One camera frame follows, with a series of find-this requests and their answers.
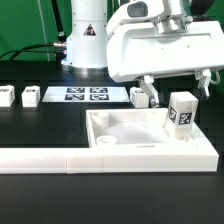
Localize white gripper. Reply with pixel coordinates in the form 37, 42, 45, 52
107, 21, 224, 108

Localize white L-shaped obstacle fence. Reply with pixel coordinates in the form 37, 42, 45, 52
0, 112, 220, 175

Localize black cables at base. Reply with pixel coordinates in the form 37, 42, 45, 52
0, 0, 68, 62

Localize white marker base sheet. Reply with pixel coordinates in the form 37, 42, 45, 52
42, 86, 129, 103

